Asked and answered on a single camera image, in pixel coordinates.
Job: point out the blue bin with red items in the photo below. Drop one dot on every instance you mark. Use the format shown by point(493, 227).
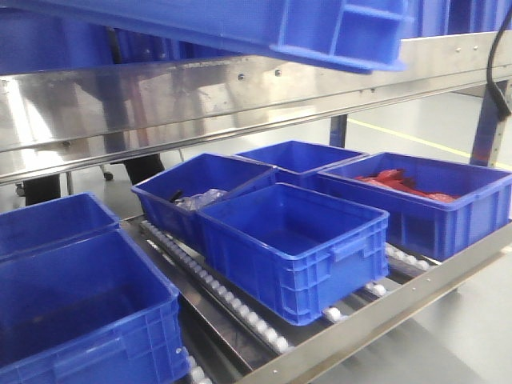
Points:
point(435, 229)

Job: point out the blue bin rear middle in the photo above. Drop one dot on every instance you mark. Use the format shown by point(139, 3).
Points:
point(298, 161)

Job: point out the clear plastic bag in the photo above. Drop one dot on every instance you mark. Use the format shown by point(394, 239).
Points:
point(198, 201)

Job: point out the blue bin lower middle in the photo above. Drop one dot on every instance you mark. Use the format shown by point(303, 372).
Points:
point(295, 251)

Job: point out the blue bin rear left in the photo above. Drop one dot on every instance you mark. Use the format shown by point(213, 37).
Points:
point(48, 224)

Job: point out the steel lower shelf front rail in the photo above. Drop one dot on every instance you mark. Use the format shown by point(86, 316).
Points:
point(325, 350)

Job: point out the white roller track lower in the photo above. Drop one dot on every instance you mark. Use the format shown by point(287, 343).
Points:
point(232, 302)

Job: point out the large blue plastic bin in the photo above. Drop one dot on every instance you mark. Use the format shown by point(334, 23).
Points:
point(354, 36)

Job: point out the white roller track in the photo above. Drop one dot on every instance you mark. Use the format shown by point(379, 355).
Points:
point(232, 302)
point(403, 268)

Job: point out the white roller track right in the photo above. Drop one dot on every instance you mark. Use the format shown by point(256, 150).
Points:
point(403, 268)

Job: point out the person in dark clothes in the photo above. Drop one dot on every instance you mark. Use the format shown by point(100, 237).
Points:
point(117, 193)

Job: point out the red plastic items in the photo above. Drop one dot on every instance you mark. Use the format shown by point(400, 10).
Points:
point(395, 179)

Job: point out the stainless steel shelf rail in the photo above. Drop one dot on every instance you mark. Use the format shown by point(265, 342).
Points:
point(56, 121)

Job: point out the blue bin with plastic bag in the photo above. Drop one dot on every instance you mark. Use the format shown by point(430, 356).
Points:
point(172, 199)

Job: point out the blue bin lower left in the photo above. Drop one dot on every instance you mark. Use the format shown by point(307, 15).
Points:
point(94, 311)

